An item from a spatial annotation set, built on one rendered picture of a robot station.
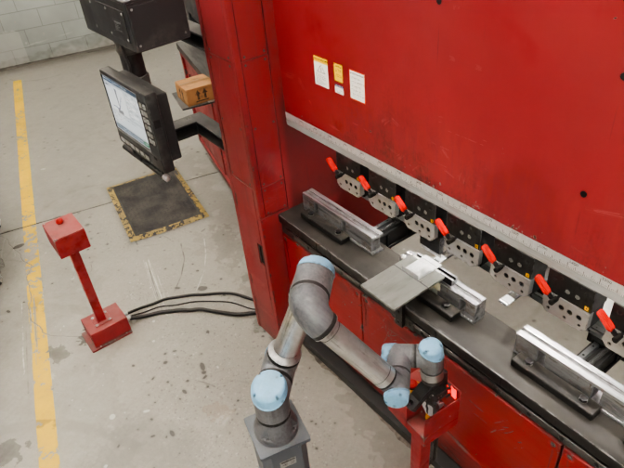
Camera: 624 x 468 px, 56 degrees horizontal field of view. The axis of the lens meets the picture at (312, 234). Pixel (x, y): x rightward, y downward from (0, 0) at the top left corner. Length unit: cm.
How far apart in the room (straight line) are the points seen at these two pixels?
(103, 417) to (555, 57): 270
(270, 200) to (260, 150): 27
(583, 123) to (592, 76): 12
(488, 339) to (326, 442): 110
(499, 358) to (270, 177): 129
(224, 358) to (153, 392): 41
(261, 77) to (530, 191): 125
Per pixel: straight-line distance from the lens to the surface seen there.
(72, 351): 378
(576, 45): 158
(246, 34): 246
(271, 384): 194
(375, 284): 223
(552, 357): 211
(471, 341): 222
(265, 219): 283
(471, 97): 182
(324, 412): 310
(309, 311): 163
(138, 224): 461
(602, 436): 207
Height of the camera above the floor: 249
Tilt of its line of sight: 37 degrees down
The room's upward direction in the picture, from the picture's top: 6 degrees counter-clockwise
